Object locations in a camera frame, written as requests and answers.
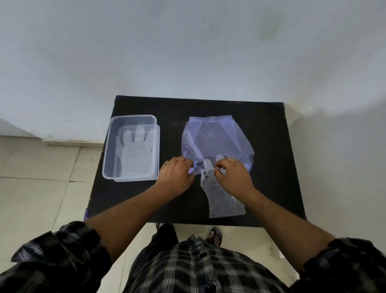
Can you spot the clear plastic glove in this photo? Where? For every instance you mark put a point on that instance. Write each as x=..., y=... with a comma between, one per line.
x=223, y=205
x=135, y=157

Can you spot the person's right forearm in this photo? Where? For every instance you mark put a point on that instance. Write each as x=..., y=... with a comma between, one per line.
x=286, y=229

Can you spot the person's left forearm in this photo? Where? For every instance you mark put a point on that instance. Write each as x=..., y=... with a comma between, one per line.
x=129, y=220

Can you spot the person's right hand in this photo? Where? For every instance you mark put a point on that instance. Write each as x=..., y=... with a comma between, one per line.
x=235, y=181

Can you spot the person's left hand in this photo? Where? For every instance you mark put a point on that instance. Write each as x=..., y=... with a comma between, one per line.
x=175, y=178

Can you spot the clear plastic container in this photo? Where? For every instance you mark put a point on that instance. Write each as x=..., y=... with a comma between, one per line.
x=110, y=145

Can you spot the purple translucent plastic bag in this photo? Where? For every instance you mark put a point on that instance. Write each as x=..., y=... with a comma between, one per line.
x=217, y=135

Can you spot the dark right sandal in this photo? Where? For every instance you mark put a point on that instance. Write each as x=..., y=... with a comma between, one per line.
x=214, y=237

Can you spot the black trousers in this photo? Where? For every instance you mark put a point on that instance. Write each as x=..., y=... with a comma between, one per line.
x=166, y=238

